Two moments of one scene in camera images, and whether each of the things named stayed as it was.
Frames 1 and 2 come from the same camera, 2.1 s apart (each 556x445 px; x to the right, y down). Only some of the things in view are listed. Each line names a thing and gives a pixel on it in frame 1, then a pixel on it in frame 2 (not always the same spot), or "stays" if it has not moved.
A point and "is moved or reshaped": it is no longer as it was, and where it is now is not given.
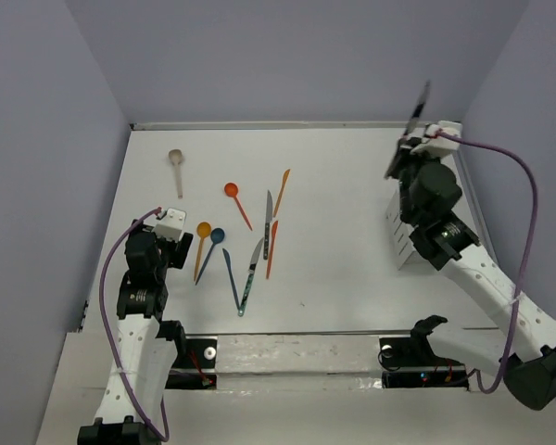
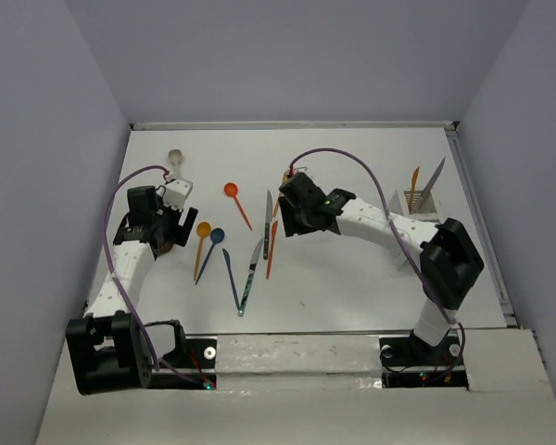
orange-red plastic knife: x=274 y=232 stays
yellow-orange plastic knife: x=280 y=194 stays
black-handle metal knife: x=269 y=216 stays
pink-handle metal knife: x=417 y=111 is moved or reshaped
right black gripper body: x=404 y=161 → x=296 y=219
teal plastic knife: x=228 y=260 stays
